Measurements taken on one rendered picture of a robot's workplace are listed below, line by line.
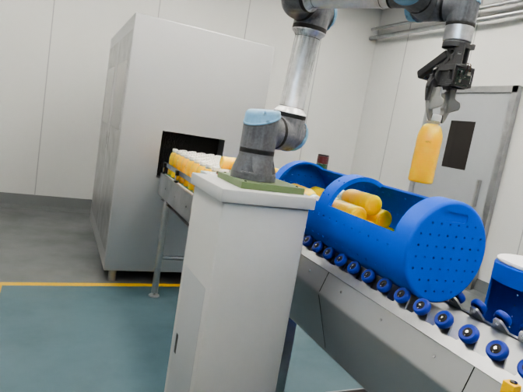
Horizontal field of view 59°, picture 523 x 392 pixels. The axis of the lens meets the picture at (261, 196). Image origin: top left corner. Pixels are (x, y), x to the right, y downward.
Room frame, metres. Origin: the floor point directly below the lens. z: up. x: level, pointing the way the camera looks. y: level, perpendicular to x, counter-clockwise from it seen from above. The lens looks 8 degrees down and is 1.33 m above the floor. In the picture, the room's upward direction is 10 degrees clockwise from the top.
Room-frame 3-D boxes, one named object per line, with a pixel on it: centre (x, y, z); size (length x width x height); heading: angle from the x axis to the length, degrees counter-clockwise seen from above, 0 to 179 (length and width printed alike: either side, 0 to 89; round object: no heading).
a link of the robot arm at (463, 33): (1.32, -0.45, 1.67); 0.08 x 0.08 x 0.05
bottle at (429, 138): (1.34, -0.44, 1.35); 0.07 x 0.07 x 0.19
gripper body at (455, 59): (1.31, -0.46, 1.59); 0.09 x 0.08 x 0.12; 25
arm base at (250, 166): (1.54, 0.04, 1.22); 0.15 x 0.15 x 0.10
